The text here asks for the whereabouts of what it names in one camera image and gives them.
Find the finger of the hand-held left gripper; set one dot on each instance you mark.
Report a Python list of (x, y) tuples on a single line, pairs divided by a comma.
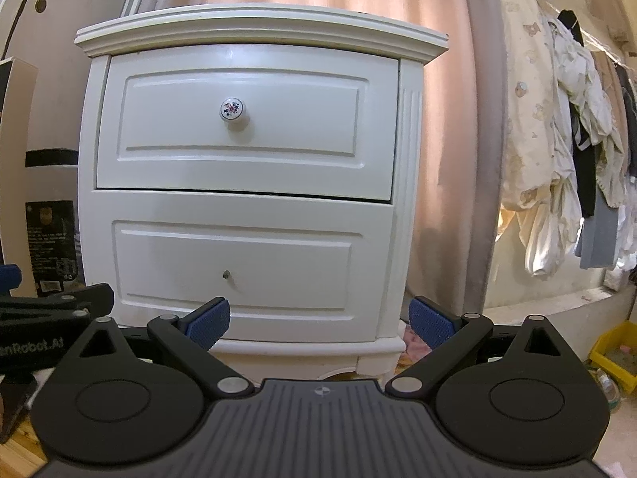
[(59, 303), (9, 278)]

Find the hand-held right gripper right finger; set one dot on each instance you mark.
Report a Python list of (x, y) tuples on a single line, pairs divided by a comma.
[(428, 324)]

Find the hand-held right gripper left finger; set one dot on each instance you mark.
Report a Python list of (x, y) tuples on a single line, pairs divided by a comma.
[(210, 323)]

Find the white drawer with floral knob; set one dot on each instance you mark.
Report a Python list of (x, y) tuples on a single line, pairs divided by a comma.
[(298, 159)]

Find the floral ceramic drawer knob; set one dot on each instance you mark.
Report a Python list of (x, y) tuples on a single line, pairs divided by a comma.
[(233, 110)]

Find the pink cloth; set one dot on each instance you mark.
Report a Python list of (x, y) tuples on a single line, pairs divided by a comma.
[(413, 346)]

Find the beige box with black label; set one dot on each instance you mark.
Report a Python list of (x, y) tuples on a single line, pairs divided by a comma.
[(50, 239)]

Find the white wooden nightstand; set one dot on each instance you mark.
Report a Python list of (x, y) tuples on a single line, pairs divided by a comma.
[(413, 159)]

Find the yellow plastic bin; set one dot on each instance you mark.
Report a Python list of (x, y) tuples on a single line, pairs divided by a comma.
[(619, 343)]

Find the row of hanging clothes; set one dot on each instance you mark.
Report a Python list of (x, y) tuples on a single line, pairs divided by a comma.
[(532, 109)]

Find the white furniture panel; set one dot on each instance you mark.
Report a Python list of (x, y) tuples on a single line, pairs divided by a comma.
[(59, 40)]

